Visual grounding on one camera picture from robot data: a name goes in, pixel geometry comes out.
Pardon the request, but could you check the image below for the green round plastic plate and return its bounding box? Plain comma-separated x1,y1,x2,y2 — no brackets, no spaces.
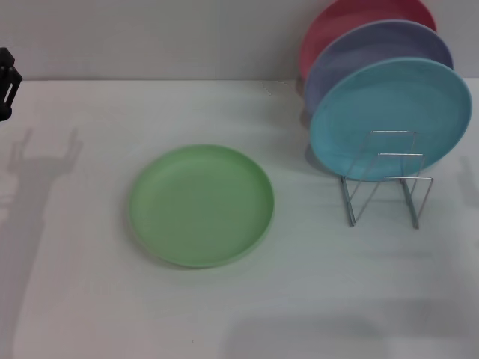
129,144,276,269

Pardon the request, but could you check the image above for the silver wire plate rack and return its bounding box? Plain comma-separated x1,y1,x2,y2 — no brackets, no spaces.
339,129,435,229

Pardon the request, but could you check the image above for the pink round plastic plate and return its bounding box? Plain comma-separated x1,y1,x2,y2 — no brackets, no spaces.
299,0,438,82

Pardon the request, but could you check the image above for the purple round plastic plate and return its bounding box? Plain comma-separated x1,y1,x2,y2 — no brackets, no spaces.
303,19,454,115

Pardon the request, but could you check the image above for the blue round plastic plate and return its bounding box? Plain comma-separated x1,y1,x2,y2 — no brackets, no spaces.
309,56,473,184

